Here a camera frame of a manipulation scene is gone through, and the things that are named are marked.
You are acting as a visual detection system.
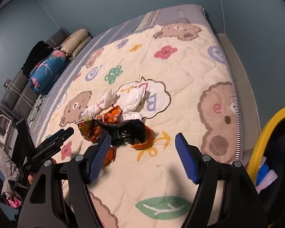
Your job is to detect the black clothing pile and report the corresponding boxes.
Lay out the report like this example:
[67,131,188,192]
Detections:
[21,41,53,78]

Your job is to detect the blue floral folded blanket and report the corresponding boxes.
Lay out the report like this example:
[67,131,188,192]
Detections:
[29,50,67,95]

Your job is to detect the person's left hand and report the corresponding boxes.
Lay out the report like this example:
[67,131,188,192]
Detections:
[28,173,37,185]

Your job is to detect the small white twisted bag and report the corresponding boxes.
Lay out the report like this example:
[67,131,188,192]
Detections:
[82,89,117,118]

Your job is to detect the yellow-rimmed trash bin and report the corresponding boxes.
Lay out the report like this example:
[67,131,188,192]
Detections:
[247,108,285,227]

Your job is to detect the beige stacked pillows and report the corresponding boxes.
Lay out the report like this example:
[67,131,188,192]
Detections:
[59,29,92,58]

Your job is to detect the cream cartoon bear quilt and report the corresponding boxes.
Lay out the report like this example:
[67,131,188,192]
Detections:
[31,22,240,227]

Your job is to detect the bedside table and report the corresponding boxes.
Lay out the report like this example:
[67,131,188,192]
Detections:
[0,106,18,158]

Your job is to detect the orange snack wrapper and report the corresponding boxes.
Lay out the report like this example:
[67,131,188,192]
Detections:
[77,105,122,143]

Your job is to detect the orange peel piece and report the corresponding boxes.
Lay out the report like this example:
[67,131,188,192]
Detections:
[131,126,153,150]
[103,147,114,166]

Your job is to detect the grey striped bed sheet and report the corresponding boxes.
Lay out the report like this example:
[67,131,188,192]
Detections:
[30,5,241,149]

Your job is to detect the large white bag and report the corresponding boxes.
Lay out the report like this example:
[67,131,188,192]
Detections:
[119,85,146,121]

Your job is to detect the dark grey headboard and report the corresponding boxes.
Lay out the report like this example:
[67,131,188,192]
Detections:
[0,28,70,120]

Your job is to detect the wall socket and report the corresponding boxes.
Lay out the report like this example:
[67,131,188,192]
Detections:
[3,78,11,89]

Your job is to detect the black plastic bag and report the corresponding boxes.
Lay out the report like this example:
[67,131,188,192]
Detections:
[103,120,146,146]

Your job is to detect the grey cloth on chair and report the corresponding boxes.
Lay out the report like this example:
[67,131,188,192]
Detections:
[0,145,22,208]

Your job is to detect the trash inside bin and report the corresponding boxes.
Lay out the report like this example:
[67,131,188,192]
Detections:
[255,157,278,194]

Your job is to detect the white charging cable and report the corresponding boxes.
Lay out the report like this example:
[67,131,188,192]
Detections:
[5,81,48,105]

